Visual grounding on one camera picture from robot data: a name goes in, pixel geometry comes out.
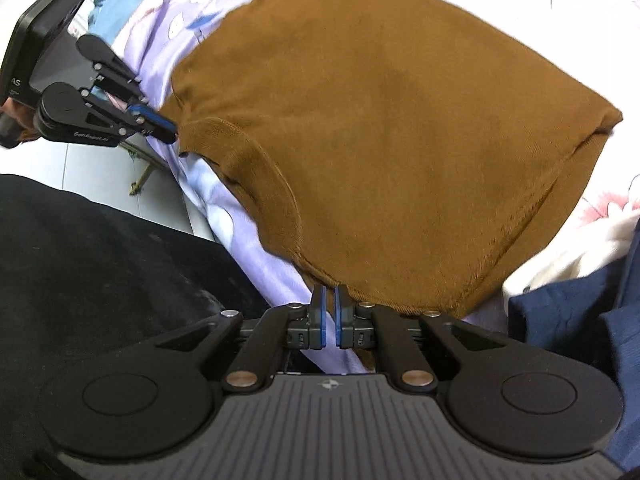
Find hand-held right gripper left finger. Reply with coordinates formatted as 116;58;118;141
155;284;329;394

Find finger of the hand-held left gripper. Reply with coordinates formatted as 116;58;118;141
76;34;147;107
79;87;180;145

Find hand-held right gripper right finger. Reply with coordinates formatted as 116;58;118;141
334;284;507;392

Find brown knit sweater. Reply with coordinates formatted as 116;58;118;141
159;0;625;318

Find purple floral blanket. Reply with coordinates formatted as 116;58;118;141
75;0;640;376

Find person's black pants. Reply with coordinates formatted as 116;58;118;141
0;172;283;480

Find cream fleece cloth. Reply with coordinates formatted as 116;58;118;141
502;204;640;302

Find navy blue cloth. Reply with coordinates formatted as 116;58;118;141
507;237;640;472

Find brass bed frame leg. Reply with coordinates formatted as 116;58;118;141
117;139;168;197

